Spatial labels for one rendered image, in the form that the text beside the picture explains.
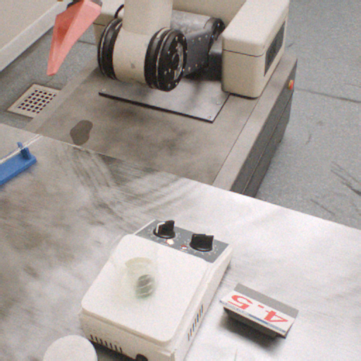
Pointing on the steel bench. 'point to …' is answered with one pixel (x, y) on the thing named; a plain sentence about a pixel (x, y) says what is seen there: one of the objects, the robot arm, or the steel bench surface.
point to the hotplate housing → (173, 352)
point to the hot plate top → (134, 313)
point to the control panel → (182, 236)
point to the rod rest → (16, 165)
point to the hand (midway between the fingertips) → (5, 48)
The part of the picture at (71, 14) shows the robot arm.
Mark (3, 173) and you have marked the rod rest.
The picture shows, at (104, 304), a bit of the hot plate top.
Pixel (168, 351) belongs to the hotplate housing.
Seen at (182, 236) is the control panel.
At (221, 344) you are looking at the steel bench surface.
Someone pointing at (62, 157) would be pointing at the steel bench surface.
